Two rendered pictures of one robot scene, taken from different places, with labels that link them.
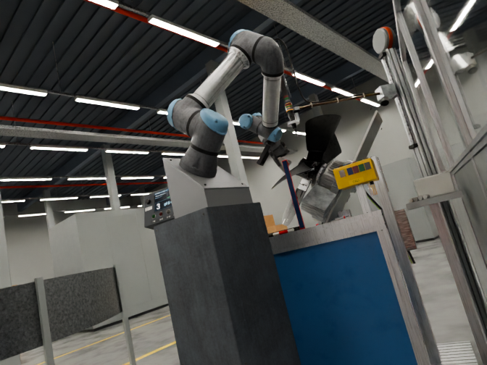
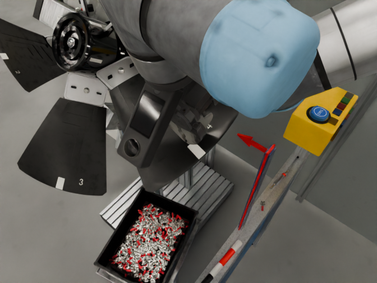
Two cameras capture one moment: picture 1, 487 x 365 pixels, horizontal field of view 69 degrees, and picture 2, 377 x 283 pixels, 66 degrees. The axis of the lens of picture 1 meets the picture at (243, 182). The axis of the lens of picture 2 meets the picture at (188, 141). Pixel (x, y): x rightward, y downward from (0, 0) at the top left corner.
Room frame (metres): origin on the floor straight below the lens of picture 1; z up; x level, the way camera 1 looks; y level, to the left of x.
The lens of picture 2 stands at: (1.69, 0.09, 1.57)
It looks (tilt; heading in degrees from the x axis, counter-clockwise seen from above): 53 degrees down; 285
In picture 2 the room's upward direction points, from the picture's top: straight up
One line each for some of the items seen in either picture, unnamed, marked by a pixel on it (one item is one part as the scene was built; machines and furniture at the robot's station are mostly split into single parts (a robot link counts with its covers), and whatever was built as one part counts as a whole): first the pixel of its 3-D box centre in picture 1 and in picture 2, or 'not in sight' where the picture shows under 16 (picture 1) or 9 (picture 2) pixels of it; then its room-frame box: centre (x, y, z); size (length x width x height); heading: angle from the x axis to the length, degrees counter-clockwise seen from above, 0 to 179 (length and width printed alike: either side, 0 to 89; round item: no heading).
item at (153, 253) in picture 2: not in sight; (149, 243); (1.85, -0.12, 0.84); 0.19 x 0.14 x 0.04; 80
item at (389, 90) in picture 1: (386, 92); not in sight; (2.05, -0.98, 1.54); 0.10 x 0.07 x 0.08; 100
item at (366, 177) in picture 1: (356, 176); (318, 118); (1.50, -0.47, 1.02); 0.16 x 0.10 x 0.11; 65
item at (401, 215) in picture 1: (396, 231); not in sight; (2.01, -0.76, 0.73); 0.15 x 0.09 x 0.22; 65
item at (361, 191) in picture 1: (363, 198); (306, 142); (1.50, -0.47, 0.92); 0.03 x 0.03 x 0.12; 65
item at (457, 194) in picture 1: (432, 200); not in sight; (1.82, -0.91, 0.85); 0.36 x 0.24 x 0.03; 155
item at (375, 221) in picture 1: (284, 242); (220, 266); (1.66, -0.12, 0.82); 0.90 x 0.04 x 0.08; 65
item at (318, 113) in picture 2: not in sight; (318, 114); (1.51, -0.43, 1.08); 0.04 x 0.04 x 0.02
